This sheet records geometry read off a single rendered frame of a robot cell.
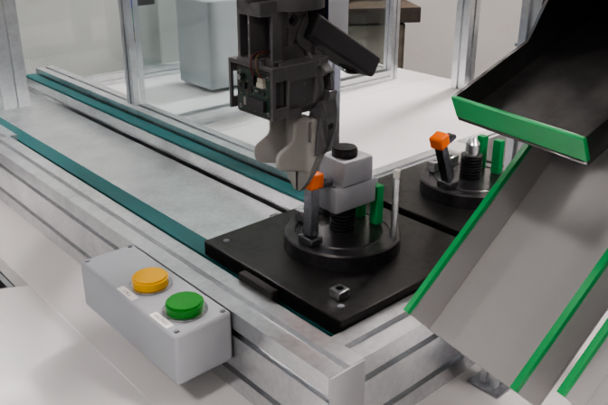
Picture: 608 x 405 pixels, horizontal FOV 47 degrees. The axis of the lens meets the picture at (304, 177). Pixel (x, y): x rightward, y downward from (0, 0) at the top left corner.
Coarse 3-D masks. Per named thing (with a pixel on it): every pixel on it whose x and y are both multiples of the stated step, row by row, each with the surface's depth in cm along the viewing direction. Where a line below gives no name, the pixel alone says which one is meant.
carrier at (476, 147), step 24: (456, 144) 114; (480, 144) 102; (504, 144) 101; (408, 168) 109; (432, 168) 102; (456, 168) 104; (480, 168) 99; (384, 192) 101; (408, 192) 101; (432, 192) 97; (456, 192) 96; (480, 192) 96; (408, 216) 95; (432, 216) 93; (456, 216) 93
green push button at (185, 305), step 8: (176, 296) 74; (184, 296) 74; (192, 296) 74; (200, 296) 74; (168, 304) 72; (176, 304) 72; (184, 304) 72; (192, 304) 72; (200, 304) 73; (168, 312) 72; (176, 312) 72; (184, 312) 71; (192, 312) 72; (200, 312) 73
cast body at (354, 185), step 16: (336, 144) 82; (352, 144) 82; (336, 160) 80; (352, 160) 80; (368, 160) 81; (336, 176) 80; (352, 176) 80; (368, 176) 82; (320, 192) 81; (336, 192) 79; (352, 192) 81; (368, 192) 83; (336, 208) 80; (352, 208) 82
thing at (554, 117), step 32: (576, 0) 62; (544, 32) 61; (576, 32) 63; (512, 64) 60; (544, 64) 61; (576, 64) 59; (480, 96) 60; (512, 96) 59; (544, 96) 57; (576, 96) 55; (512, 128) 54; (544, 128) 51; (576, 128) 52; (576, 160) 50
